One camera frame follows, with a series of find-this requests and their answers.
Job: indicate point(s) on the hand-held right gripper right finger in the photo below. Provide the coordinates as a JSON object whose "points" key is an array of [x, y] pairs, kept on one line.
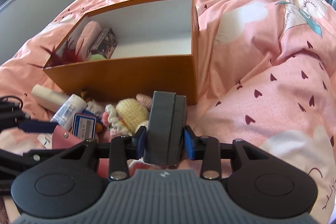
{"points": [[188, 142]]}

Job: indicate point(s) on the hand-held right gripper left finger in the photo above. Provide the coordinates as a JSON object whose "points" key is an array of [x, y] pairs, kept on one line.
{"points": [[140, 138]]}

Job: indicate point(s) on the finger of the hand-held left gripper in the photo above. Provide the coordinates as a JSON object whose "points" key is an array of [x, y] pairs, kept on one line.
{"points": [[36, 127], [52, 154]]}

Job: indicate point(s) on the pink pouch with snap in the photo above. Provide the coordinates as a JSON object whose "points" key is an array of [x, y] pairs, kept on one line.
{"points": [[63, 138]]}

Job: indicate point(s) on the grey box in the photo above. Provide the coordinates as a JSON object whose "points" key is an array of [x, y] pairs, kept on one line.
{"points": [[160, 129]]}

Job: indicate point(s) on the orange cardboard box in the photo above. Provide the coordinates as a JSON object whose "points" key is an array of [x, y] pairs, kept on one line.
{"points": [[131, 79]]}

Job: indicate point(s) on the red feather toy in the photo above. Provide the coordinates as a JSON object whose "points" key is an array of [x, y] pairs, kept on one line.
{"points": [[67, 57]]}

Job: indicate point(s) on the green fur pompom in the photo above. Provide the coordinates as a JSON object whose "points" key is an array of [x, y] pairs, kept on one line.
{"points": [[98, 57]]}

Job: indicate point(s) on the patterned card box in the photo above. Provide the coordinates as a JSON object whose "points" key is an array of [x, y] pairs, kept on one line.
{"points": [[105, 41]]}

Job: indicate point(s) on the pink case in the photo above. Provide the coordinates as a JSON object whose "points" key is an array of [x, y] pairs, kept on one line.
{"points": [[89, 32]]}

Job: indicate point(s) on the yellow crochet doll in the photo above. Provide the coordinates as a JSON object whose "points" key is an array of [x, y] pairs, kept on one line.
{"points": [[131, 111]]}

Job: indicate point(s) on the cream squeeze tube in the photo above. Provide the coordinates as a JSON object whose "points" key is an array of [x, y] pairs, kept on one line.
{"points": [[47, 95]]}

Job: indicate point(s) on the white bottle with blue label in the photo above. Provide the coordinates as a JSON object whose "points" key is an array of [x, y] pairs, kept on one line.
{"points": [[69, 108]]}

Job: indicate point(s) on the pink crochet piece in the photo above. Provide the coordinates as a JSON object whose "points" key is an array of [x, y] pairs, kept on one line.
{"points": [[145, 100]]}

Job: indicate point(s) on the blue tin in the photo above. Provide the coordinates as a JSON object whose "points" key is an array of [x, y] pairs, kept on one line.
{"points": [[84, 125]]}

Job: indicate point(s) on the pink printed blanket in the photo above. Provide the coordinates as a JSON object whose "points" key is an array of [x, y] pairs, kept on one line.
{"points": [[262, 69]]}

